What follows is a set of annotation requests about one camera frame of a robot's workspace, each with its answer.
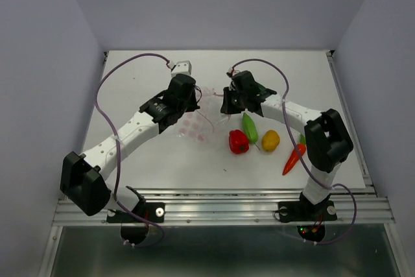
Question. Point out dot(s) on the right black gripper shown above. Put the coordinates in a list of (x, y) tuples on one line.
[(227, 107)]

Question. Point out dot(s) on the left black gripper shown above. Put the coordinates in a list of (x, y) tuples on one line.
[(192, 105)]

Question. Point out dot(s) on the light green toy gourd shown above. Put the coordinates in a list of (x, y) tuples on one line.
[(249, 129)]

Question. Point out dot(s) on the clear zip top bag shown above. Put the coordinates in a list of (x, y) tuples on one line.
[(206, 125)]

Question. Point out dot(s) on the red toy bell pepper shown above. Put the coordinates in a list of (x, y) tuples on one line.
[(238, 142)]

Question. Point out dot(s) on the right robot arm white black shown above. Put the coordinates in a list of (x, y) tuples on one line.
[(327, 140)]

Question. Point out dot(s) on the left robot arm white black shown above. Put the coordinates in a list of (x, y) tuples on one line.
[(84, 176)]

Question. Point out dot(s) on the yellow toy potato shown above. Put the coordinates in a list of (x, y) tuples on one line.
[(270, 141)]

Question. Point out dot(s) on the orange toy carrot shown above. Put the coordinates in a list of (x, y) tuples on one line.
[(294, 157)]

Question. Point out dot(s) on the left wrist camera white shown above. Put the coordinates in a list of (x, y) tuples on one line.
[(182, 67)]

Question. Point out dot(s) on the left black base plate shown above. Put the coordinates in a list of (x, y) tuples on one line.
[(139, 212)]

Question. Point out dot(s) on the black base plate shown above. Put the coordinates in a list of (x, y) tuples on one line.
[(302, 210), (139, 212)]

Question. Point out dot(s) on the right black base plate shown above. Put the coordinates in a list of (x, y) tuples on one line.
[(302, 210)]

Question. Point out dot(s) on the aluminium frame rail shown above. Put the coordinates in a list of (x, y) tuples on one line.
[(249, 207)]

